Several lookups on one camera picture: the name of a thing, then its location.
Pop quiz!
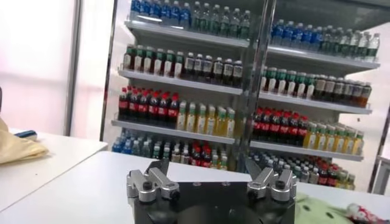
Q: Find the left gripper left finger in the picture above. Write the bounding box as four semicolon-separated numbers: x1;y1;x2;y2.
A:
126;158;181;205

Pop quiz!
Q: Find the yellow drink bottle green cap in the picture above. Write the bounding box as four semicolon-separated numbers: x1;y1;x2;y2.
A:
334;126;344;153
196;103;207;134
186;102;197;133
177;101;188;131
206;105;216;136
353;130;365;156
325;124;335;152
343;128;353;155
225;108;236;138
316;123;326;150
306;121;316;149

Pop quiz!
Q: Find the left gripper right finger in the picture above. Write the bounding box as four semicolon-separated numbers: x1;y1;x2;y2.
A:
245;158;298;203

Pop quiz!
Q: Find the small cola bottle red cap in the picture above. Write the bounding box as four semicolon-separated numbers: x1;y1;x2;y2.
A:
327;166;338;187
191;145;202;167
202;146;213;167
318;164;328;186

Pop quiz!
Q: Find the dark bottle white label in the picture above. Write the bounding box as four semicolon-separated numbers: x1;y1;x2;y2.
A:
223;58;233;86
203;55;213;83
213;57;224;85
184;52;195;80
194;54;204;82
233;60;243;88

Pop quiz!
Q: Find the metal drink shelving unit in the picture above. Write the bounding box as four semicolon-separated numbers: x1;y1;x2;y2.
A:
243;0;381;192

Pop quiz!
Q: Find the black slanted metal pole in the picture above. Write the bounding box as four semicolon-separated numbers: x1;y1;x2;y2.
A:
99;0;119;142
367;103;390;194

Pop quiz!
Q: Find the glass door drinks fridge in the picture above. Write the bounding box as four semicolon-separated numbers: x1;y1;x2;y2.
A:
111;0;269;171

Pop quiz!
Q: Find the light green T-shirt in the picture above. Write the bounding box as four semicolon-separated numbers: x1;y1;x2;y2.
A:
294;192;390;224

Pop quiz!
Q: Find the pale yellow garment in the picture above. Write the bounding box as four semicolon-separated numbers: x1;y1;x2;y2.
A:
0;117;49;165

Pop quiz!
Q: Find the blue white eraser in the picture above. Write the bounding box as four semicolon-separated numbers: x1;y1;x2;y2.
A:
14;130;38;141

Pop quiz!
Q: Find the brown tea bottle beige label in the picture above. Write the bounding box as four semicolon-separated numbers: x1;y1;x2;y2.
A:
352;80;363;107
361;82;372;108
343;79;353;105
315;75;326;100
325;76;335;102
334;78;344;103

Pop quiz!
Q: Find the silver shelf board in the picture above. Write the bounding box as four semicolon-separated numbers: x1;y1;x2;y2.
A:
111;119;236;145
258;91;373;115
249;140;365;162
267;44;381;70
118;69;244;96
125;19;250;49

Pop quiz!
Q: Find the grey slanted metal pole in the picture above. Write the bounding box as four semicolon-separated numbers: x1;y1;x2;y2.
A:
63;0;83;136

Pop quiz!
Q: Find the dark bottle green cap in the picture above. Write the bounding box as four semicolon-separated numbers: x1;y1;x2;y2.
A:
260;67;269;91
296;72;306;97
174;51;185;79
277;69;286;94
286;70;296;96
267;67;277;93
143;47;154;74
305;74;316;99
124;45;134;71
164;50;174;77
154;48;165;76
133;45;144;72

